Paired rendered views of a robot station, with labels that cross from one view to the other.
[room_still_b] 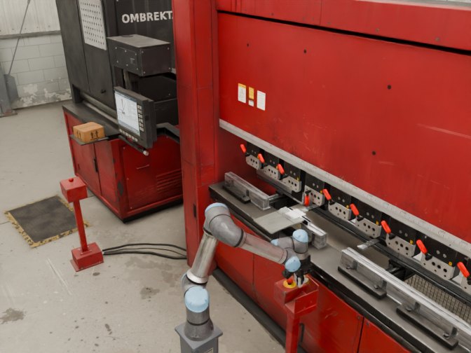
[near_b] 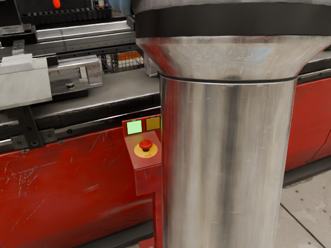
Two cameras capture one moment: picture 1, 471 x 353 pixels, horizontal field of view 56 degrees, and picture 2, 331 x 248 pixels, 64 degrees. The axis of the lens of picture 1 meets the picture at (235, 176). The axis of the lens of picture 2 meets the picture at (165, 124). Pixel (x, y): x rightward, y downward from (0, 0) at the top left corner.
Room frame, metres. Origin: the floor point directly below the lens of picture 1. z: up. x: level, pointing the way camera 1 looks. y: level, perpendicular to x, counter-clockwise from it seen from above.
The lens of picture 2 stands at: (1.84, 0.28, 1.32)
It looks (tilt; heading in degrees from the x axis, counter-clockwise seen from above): 36 degrees down; 282
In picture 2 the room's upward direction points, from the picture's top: straight up
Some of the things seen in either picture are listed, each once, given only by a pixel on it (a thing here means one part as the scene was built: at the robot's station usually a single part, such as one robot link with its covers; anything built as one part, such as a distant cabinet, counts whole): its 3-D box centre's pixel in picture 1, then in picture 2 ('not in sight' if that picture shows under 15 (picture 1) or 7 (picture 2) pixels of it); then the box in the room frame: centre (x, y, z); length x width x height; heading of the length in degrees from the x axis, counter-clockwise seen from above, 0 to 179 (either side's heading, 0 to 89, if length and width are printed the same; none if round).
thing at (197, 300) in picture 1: (197, 303); not in sight; (1.69, 0.19, 0.94); 0.13 x 0.12 x 0.14; 13
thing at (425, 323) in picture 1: (425, 325); not in sight; (1.59, -0.91, 0.89); 0.30 x 0.05 x 0.03; 34
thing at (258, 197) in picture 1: (246, 190); not in sight; (2.91, -0.08, 0.92); 0.50 x 0.06 x 0.10; 34
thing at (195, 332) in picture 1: (198, 322); not in sight; (1.68, 0.19, 0.82); 0.15 x 0.15 x 0.10
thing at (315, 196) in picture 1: (318, 188); not in sight; (2.31, -0.49, 1.26); 0.15 x 0.09 x 0.17; 34
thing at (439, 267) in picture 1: (443, 255); not in sight; (1.65, -0.94, 1.26); 0.15 x 0.09 x 0.17; 34
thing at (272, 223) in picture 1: (278, 220); (13, 81); (2.37, -0.27, 1.00); 0.26 x 0.18 x 0.01; 124
